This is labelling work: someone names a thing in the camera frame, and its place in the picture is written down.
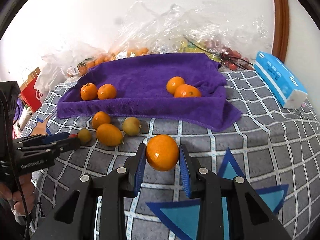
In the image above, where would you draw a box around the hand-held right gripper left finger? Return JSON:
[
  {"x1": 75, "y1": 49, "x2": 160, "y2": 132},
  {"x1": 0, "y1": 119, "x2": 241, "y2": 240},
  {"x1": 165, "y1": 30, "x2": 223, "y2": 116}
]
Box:
[{"x1": 31, "y1": 143, "x2": 147, "y2": 240}]

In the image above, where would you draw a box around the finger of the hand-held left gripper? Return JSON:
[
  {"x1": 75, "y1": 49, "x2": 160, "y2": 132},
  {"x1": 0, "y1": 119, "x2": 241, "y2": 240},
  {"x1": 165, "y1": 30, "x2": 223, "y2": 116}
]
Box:
[
  {"x1": 15, "y1": 137, "x2": 81, "y2": 158},
  {"x1": 14, "y1": 132, "x2": 70, "y2": 147}
]

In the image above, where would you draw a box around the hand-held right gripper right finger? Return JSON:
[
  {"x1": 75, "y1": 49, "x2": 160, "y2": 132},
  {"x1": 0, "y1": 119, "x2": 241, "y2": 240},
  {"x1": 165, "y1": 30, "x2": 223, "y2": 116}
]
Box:
[{"x1": 179, "y1": 144, "x2": 293, "y2": 240}]

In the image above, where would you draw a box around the small greenish yellow fruit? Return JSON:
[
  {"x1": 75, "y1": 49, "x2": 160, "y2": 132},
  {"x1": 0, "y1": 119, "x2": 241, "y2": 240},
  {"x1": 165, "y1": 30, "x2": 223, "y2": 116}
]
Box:
[{"x1": 77, "y1": 128, "x2": 92, "y2": 143}]

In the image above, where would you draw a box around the orange mandarin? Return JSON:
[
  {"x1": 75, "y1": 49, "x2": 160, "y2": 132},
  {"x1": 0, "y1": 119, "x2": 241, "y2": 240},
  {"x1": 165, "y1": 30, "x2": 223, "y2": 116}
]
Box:
[
  {"x1": 166, "y1": 76, "x2": 186, "y2": 95},
  {"x1": 97, "y1": 84, "x2": 117, "y2": 100},
  {"x1": 174, "y1": 84, "x2": 202, "y2": 98},
  {"x1": 146, "y1": 134, "x2": 180, "y2": 172},
  {"x1": 92, "y1": 111, "x2": 111, "y2": 130},
  {"x1": 80, "y1": 82, "x2": 98, "y2": 101}
]

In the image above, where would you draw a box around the greenish yellow mandarin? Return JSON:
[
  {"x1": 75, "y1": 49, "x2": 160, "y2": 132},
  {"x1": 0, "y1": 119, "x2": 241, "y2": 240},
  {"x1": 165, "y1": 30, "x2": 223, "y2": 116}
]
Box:
[{"x1": 122, "y1": 117, "x2": 142, "y2": 136}]

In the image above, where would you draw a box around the purple towel covered tray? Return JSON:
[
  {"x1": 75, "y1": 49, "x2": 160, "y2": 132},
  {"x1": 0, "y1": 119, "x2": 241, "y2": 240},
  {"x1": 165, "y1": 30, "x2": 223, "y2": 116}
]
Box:
[{"x1": 56, "y1": 52, "x2": 242, "y2": 132}]

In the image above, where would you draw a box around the person's left hand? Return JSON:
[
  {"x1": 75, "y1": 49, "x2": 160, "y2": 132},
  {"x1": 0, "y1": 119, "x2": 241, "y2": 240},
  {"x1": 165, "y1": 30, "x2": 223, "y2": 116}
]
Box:
[{"x1": 0, "y1": 175, "x2": 36, "y2": 228}]

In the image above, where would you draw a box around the white spotted cloth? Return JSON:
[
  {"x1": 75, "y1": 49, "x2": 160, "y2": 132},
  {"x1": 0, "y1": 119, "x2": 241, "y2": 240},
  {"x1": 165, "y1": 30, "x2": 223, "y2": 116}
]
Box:
[{"x1": 17, "y1": 105, "x2": 35, "y2": 130}]

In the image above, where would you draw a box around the purple fluffy cloth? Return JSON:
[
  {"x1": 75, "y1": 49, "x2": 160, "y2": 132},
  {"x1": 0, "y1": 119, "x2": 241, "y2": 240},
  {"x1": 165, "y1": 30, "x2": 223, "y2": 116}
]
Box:
[{"x1": 12, "y1": 104, "x2": 24, "y2": 125}]

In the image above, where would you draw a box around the red paper bag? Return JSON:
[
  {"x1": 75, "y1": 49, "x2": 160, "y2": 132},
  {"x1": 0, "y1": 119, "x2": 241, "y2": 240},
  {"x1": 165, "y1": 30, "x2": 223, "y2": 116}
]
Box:
[{"x1": 19, "y1": 75, "x2": 47, "y2": 113}]

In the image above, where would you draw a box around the brown paper bag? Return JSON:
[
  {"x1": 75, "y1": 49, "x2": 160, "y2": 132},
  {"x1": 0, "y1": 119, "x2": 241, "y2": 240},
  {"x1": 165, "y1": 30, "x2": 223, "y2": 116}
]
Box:
[{"x1": 25, "y1": 67, "x2": 41, "y2": 80}]

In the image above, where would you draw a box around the grey checked star tablecloth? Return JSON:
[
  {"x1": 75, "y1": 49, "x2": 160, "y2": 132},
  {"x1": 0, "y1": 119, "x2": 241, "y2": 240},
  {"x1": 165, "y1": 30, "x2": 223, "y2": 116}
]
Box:
[{"x1": 20, "y1": 69, "x2": 320, "y2": 240}]

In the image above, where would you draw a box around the white plastic bag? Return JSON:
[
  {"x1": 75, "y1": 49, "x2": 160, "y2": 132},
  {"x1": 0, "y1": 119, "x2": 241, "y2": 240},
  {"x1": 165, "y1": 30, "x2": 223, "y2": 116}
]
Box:
[{"x1": 34, "y1": 41, "x2": 105, "y2": 98}]

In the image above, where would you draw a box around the clear bag of small mandarins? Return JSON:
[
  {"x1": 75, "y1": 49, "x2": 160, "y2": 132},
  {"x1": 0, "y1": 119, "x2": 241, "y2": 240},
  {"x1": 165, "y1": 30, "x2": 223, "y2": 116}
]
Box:
[{"x1": 66, "y1": 51, "x2": 112, "y2": 78}]

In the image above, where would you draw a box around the clear bag of large mandarins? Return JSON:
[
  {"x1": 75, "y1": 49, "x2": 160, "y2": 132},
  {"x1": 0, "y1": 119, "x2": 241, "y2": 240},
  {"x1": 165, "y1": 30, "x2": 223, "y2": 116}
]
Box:
[{"x1": 109, "y1": 1, "x2": 157, "y2": 61}]

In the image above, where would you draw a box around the clear bag of red fruit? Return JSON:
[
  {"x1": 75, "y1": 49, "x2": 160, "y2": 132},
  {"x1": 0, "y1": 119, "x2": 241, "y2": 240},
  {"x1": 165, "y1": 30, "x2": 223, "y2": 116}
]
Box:
[{"x1": 200, "y1": 0, "x2": 272, "y2": 70}]

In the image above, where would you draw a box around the blue tissue pack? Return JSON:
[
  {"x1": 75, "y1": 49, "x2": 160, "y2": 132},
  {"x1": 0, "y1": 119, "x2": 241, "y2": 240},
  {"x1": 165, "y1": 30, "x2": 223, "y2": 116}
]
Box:
[{"x1": 253, "y1": 51, "x2": 308, "y2": 109}]

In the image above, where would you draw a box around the thin black cable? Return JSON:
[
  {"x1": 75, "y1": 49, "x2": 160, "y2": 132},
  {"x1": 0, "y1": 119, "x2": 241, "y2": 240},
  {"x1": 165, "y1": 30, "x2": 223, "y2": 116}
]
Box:
[{"x1": 220, "y1": 55, "x2": 255, "y2": 70}]

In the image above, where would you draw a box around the brown wooden door frame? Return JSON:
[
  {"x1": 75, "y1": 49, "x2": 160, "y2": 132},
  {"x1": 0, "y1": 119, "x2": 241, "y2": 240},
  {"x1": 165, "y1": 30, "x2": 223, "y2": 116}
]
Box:
[{"x1": 271, "y1": 0, "x2": 290, "y2": 63}]

